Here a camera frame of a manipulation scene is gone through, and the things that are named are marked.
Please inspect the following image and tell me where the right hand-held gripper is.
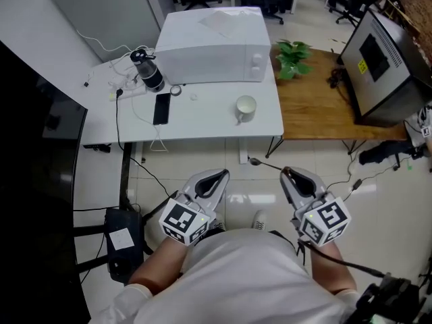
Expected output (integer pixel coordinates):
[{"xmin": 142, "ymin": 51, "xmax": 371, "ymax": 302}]
[{"xmin": 279, "ymin": 165, "xmax": 352, "ymax": 248}]

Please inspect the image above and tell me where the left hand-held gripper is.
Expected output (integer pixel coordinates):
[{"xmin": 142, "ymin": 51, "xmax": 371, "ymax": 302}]
[{"xmin": 159, "ymin": 168, "xmax": 231, "ymax": 248}]

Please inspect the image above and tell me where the metal spoon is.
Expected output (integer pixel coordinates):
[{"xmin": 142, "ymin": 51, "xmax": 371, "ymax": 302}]
[{"xmin": 248, "ymin": 157, "xmax": 284, "ymax": 172}]

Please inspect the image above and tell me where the white cup container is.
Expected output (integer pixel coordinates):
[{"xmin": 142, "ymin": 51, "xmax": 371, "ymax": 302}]
[{"xmin": 234, "ymin": 94, "xmax": 258, "ymax": 126}]

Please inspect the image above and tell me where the person's left forearm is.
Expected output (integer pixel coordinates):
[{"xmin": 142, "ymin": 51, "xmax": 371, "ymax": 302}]
[{"xmin": 128, "ymin": 236, "xmax": 190, "ymax": 296}]

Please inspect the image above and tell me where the person's right forearm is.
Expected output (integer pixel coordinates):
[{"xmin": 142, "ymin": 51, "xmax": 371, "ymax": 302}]
[{"xmin": 308, "ymin": 240, "xmax": 358, "ymax": 296}]

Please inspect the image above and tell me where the person's right shoe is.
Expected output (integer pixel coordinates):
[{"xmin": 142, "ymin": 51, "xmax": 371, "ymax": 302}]
[{"xmin": 252, "ymin": 209, "xmax": 268, "ymax": 231}]

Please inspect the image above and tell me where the black bag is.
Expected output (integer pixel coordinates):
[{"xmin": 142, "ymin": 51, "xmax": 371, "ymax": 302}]
[{"xmin": 358, "ymin": 140, "xmax": 427, "ymax": 167}]

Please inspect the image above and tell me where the black smartphone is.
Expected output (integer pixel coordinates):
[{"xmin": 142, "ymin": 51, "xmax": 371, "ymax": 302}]
[{"xmin": 152, "ymin": 92, "xmax": 172, "ymax": 126}]

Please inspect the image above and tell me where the black floor box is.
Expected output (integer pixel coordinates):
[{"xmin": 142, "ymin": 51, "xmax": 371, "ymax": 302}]
[{"xmin": 103, "ymin": 207, "xmax": 153, "ymax": 282}]

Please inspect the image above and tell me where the person's white shirt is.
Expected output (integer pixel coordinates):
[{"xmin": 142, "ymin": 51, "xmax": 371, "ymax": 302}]
[{"xmin": 88, "ymin": 229, "xmax": 360, "ymax": 324}]

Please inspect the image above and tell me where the white power strip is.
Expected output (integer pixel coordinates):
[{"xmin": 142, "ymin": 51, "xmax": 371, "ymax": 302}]
[{"xmin": 108, "ymin": 86, "xmax": 148, "ymax": 103}]

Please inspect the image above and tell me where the white microwave oven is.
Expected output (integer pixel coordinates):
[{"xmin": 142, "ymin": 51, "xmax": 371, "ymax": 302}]
[{"xmin": 154, "ymin": 6, "xmax": 273, "ymax": 85}]

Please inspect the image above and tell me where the green potted plant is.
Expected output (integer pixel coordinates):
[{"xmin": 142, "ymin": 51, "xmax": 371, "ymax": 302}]
[{"xmin": 274, "ymin": 39, "xmax": 315, "ymax": 81}]

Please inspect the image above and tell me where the black water bottle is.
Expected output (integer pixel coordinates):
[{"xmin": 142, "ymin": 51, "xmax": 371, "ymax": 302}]
[{"xmin": 130, "ymin": 47, "xmax": 166, "ymax": 93}]

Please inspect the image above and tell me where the black box appliance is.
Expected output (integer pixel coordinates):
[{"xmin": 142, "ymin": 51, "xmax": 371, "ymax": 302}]
[{"xmin": 338, "ymin": 8, "xmax": 432, "ymax": 128}]

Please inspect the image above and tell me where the black waist device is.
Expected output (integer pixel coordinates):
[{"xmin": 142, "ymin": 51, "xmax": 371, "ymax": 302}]
[{"xmin": 355, "ymin": 273, "xmax": 427, "ymax": 324}]

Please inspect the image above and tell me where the clear sheet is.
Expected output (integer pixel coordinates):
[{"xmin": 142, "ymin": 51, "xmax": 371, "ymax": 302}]
[{"xmin": 196, "ymin": 9, "xmax": 248, "ymax": 37}]

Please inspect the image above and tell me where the black monitor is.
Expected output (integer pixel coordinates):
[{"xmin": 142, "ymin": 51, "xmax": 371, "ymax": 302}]
[{"xmin": 0, "ymin": 40, "xmax": 91, "ymax": 324}]

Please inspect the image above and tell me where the grey panel board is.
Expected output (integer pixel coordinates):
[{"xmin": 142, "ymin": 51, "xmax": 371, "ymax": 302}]
[{"xmin": 49, "ymin": 0, "xmax": 161, "ymax": 64}]

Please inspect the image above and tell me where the floor cable with adapter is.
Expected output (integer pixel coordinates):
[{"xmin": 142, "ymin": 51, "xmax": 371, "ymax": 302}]
[{"xmin": 326, "ymin": 153, "xmax": 406, "ymax": 203}]

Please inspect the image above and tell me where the white charging cable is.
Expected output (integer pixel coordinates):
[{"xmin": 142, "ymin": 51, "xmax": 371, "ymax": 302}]
[{"xmin": 130, "ymin": 95, "xmax": 169, "ymax": 154}]

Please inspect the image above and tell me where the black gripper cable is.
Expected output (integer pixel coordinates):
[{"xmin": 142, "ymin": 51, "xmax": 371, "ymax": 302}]
[{"xmin": 296, "ymin": 237, "xmax": 386, "ymax": 279}]

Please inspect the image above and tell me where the black power cable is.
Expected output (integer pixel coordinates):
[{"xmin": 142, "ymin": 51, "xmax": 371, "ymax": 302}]
[{"xmin": 115, "ymin": 88, "xmax": 173, "ymax": 215}]

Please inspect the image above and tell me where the black cable bundle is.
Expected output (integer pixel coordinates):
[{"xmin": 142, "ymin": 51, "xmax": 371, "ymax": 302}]
[{"xmin": 326, "ymin": 66, "xmax": 349, "ymax": 90}]

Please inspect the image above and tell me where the white wall cable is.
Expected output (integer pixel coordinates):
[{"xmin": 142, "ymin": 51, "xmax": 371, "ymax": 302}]
[{"xmin": 75, "ymin": 28, "xmax": 157, "ymax": 56}]

